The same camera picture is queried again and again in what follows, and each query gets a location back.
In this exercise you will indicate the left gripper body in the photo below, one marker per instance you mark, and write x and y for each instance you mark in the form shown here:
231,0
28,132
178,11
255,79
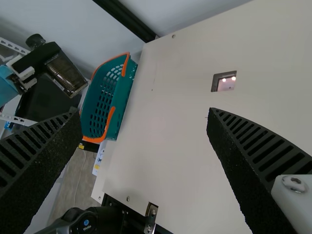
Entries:
7,85

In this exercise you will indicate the teal shopping basket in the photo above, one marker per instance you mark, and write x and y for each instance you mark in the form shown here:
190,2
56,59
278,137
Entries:
107,97

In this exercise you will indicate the black post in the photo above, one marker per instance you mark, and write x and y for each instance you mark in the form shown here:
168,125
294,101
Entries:
129,20

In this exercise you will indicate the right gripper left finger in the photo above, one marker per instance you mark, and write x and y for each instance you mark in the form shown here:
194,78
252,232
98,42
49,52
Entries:
36,158

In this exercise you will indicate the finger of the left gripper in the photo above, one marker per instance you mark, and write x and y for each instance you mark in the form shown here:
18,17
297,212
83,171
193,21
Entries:
36,56
27,83

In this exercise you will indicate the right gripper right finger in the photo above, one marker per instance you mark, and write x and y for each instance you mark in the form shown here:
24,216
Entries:
243,158

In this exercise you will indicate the small square scanner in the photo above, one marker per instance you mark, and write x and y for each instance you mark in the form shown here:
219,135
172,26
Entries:
225,81

